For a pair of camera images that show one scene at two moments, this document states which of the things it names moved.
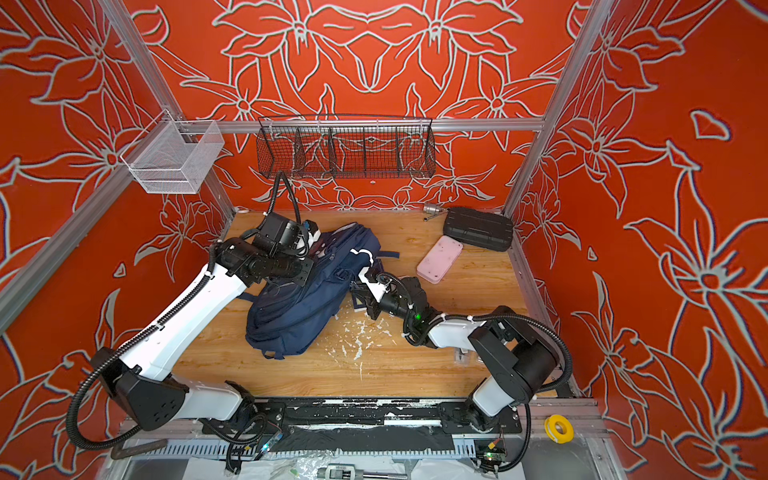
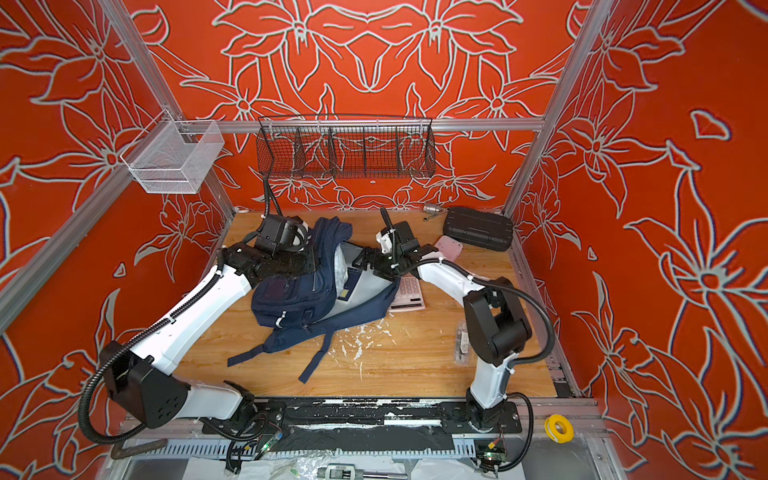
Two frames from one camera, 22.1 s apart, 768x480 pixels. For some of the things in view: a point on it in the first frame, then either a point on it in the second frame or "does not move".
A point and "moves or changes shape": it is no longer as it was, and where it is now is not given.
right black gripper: [370, 302] -> [375, 263]
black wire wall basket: [346, 146] does not move
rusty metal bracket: [120, 450] does not move
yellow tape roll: [559, 428] does not move
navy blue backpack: [285, 317] moves or changes shape
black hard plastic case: [480, 228] does not move
